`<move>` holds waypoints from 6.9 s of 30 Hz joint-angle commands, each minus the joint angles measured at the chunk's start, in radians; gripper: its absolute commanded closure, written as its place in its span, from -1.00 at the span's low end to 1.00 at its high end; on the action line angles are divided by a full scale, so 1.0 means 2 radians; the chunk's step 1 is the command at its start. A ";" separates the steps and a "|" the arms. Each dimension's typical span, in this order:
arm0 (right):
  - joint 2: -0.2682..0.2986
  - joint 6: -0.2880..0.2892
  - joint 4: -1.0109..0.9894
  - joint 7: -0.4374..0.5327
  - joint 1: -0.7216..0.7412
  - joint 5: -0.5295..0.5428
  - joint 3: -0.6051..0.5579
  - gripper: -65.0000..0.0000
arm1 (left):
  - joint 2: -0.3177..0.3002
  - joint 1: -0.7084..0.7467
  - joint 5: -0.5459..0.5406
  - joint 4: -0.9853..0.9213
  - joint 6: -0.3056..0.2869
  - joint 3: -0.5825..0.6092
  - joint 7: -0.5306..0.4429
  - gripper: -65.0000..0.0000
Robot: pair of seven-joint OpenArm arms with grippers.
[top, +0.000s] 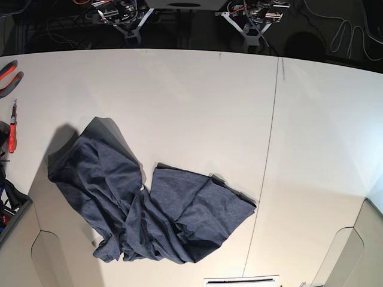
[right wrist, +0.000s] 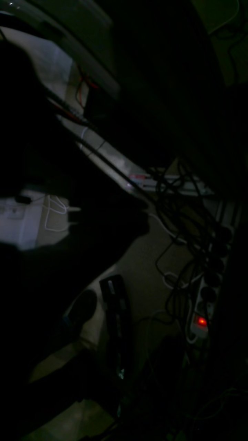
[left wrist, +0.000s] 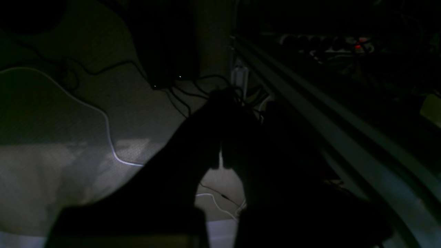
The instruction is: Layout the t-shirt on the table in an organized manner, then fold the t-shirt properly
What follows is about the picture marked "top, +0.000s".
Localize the blue grey t-shirt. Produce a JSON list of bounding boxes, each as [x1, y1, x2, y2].
[[47, 117, 257, 264]]

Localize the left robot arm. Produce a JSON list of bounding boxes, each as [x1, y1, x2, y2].
[[215, 1, 290, 50]]

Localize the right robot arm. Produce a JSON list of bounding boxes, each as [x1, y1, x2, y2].
[[90, 1, 154, 45]]

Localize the orange grey pliers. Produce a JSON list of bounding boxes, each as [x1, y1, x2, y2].
[[0, 59, 25, 100]]

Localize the white cable on floor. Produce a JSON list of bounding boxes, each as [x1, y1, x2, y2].
[[302, 0, 378, 62]]

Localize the orange handled screwdriver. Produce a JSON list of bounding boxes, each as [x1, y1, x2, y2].
[[8, 99, 17, 154]]

